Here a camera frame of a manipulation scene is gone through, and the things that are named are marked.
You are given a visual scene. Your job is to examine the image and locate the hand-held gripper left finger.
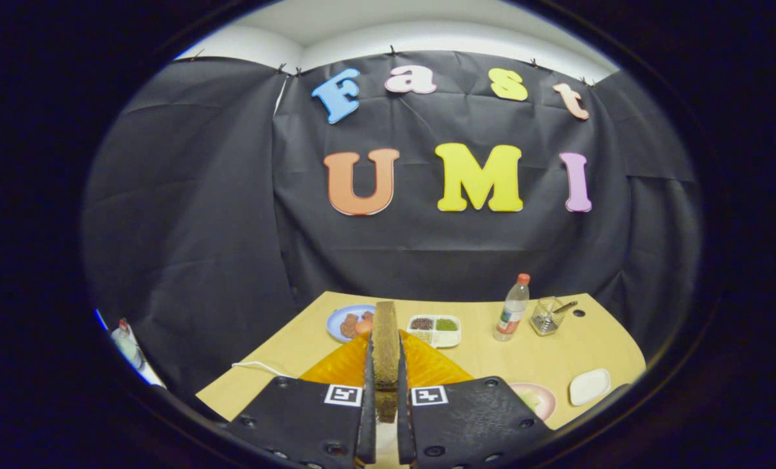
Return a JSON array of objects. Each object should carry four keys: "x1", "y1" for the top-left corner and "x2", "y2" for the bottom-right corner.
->
[{"x1": 222, "y1": 329, "x2": 377, "y2": 469}]

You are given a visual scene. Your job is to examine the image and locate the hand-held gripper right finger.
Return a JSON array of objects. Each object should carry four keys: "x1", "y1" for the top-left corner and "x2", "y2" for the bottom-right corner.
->
[{"x1": 396, "y1": 329, "x2": 553, "y2": 469}]

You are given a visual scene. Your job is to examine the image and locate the brown bread slice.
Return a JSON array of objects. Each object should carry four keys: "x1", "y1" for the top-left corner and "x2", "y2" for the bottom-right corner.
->
[{"x1": 372, "y1": 300, "x2": 400, "y2": 424}]

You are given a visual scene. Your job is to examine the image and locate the white divided condiment dish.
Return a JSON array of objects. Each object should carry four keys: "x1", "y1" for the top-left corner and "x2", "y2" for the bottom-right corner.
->
[{"x1": 406, "y1": 315, "x2": 462, "y2": 348}]

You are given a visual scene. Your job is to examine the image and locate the red food pieces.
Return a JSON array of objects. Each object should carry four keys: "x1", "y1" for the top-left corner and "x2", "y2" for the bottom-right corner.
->
[{"x1": 340, "y1": 311, "x2": 374, "y2": 338}]

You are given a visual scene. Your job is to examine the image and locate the blue plate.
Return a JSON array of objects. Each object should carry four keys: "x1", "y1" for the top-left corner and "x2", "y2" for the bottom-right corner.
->
[{"x1": 326, "y1": 304, "x2": 377, "y2": 343}]

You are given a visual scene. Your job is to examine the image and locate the pink plate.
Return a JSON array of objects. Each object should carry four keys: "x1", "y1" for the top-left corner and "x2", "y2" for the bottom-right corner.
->
[{"x1": 508, "y1": 382, "x2": 557, "y2": 421}]

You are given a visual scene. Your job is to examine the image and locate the clear water bottle red cap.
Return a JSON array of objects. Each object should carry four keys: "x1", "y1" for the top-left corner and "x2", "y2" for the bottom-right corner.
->
[{"x1": 493, "y1": 273, "x2": 531, "y2": 342}]

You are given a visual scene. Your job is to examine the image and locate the black backdrop cloth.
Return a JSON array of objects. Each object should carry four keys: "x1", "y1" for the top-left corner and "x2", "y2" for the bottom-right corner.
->
[{"x1": 81, "y1": 51, "x2": 701, "y2": 398}]

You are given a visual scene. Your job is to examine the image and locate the small white dish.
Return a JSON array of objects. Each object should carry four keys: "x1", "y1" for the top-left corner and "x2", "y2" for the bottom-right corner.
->
[{"x1": 569, "y1": 368, "x2": 612, "y2": 406}]

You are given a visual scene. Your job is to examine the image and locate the white and red object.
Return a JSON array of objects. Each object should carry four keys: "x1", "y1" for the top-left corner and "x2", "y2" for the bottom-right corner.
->
[{"x1": 110, "y1": 318, "x2": 146, "y2": 372}]

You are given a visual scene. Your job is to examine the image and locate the white power cable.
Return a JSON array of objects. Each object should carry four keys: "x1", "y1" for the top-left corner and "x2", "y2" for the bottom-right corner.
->
[{"x1": 232, "y1": 360, "x2": 294, "y2": 378}]

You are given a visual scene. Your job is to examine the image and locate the wire mesh utensil holder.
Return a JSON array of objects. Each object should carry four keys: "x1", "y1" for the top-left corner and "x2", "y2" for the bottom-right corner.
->
[{"x1": 529, "y1": 296, "x2": 564, "y2": 337}]

